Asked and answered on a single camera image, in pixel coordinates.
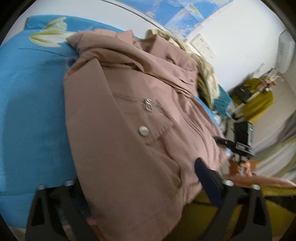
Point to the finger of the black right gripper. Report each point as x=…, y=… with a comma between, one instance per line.
x=226, y=143

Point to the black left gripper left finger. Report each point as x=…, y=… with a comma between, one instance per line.
x=48, y=208

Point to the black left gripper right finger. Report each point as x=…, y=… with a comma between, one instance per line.
x=253, y=221

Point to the pink jacket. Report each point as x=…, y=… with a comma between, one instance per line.
x=135, y=131

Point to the person's right hand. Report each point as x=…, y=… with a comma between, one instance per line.
x=242, y=169

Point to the olive yellow hanging garment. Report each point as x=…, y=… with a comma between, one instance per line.
x=255, y=108

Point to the black handbag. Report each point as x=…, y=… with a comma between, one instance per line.
x=240, y=94

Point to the cream yellow garment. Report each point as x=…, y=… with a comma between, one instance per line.
x=207, y=84

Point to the blue floral bed sheet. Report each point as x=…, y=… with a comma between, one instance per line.
x=35, y=146

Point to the white wall socket panel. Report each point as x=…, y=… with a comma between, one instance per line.
x=200, y=44

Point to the colourful wall map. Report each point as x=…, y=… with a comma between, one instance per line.
x=180, y=17

